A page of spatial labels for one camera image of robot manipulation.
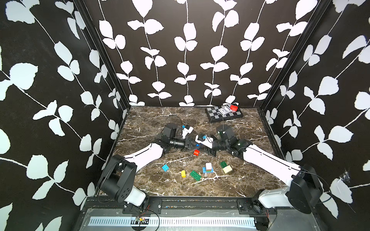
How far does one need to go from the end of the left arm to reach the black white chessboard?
38cm

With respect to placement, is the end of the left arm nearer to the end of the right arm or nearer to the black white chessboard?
the end of the right arm

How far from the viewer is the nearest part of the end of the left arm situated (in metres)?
0.69
